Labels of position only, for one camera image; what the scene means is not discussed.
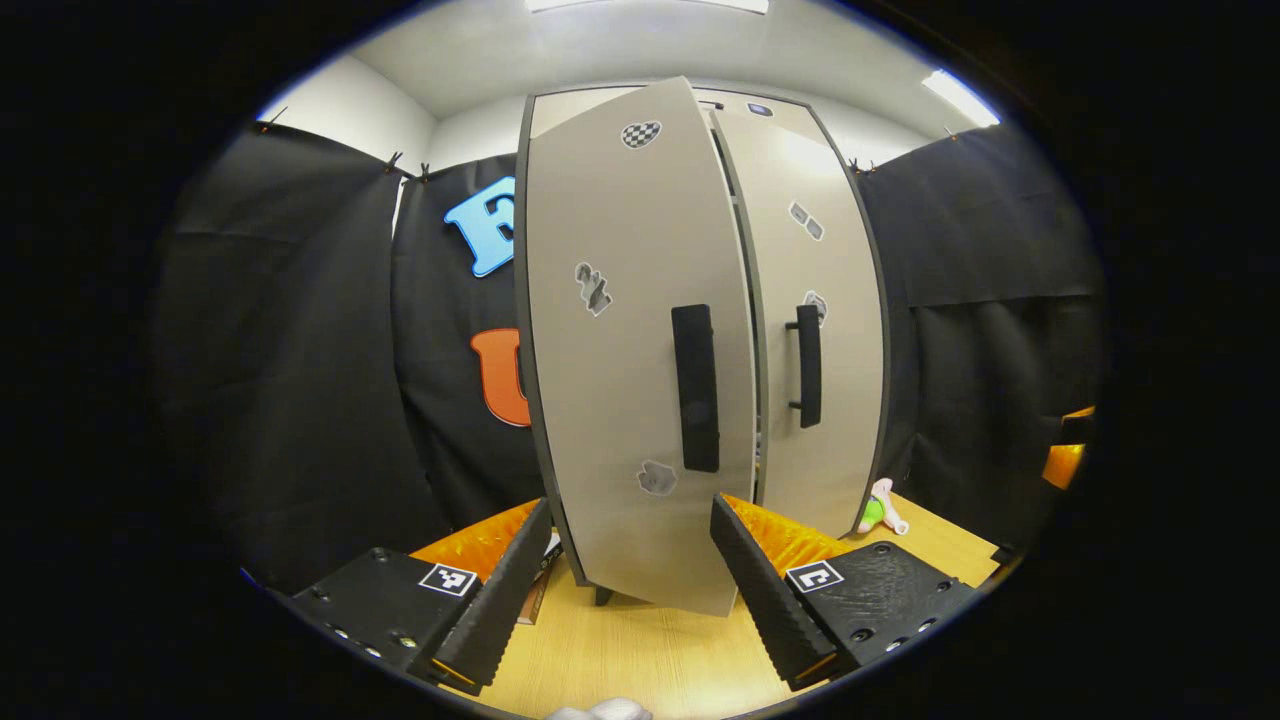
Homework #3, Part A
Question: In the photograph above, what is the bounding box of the ceiling light panel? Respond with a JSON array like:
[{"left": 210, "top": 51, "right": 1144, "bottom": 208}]
[
  {"left": 525, "top": 0, "right": 771, "bottom": 15},
  {"left": 922, "top": 68, "right": 1001, "bottom": 129}
]

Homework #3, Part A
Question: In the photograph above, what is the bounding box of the grey shoe cabinet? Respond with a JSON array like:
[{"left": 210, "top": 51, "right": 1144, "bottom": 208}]
[{"left": 515, "top": 82, "right": 893, "bottom": 608}]

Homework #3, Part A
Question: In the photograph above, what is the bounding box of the brown book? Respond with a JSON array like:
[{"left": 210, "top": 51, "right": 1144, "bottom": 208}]
[{"left": 515, "top": 570, "right": 553, "bottom": 626}]

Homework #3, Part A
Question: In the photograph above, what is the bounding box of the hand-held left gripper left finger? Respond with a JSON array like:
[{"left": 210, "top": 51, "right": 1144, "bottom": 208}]
[{"left": 290, "top": 497, "right": 554, "bottom": 696}]

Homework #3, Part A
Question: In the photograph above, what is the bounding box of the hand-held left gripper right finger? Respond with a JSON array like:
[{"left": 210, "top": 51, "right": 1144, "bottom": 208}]
[{"left": 710, "top": 492, "right": 986, "bottom": 693}]

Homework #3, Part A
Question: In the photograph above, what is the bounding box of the grey shoe cabinet door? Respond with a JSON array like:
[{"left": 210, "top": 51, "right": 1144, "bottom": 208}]
[
  {"left": 708, "top": 95, "right": 891, "bottom": 541},
  {"left": 515, "top": 75, "right": 761, "bottom": 618}
]

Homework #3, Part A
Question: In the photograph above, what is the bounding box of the black door handle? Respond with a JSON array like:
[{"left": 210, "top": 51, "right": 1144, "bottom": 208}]
[
  {"left": 670, "top": 304, "right": 721, "bottom": 473},
  {"left": 786, "top": 304, "right": 824, "bottom": 429}
]

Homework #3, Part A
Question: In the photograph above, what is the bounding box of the green pink plush toy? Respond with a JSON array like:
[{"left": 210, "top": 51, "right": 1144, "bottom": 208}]
[{"left": 857, "top": 478, "right": 909, "bottom": 536}]

